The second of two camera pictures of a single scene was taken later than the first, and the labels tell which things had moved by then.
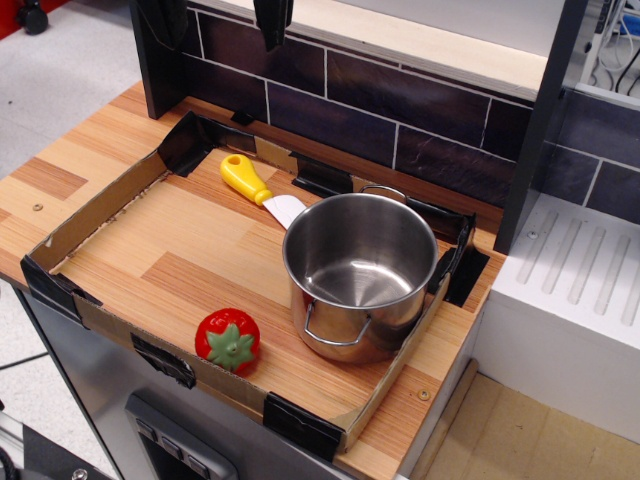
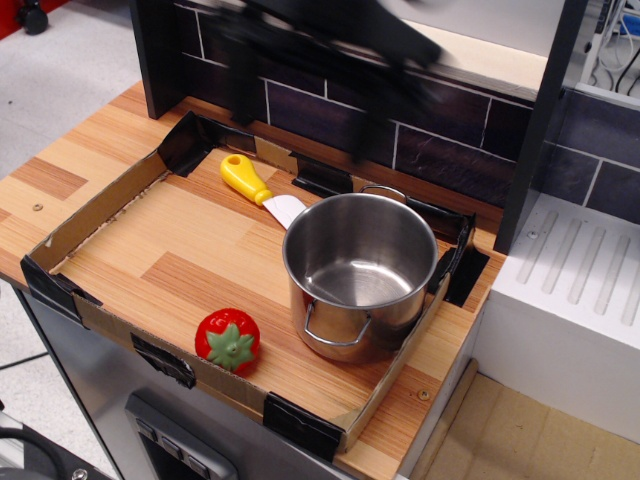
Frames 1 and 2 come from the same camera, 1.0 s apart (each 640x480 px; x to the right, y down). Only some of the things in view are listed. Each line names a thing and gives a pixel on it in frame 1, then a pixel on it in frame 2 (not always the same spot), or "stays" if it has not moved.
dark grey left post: [162, 66] stays
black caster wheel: [32, 17] stays
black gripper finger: [273, 18] to [368, 123]
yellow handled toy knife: [239, 173] stays
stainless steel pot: [359, 266] stays
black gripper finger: [168, 20] to [243, 83]
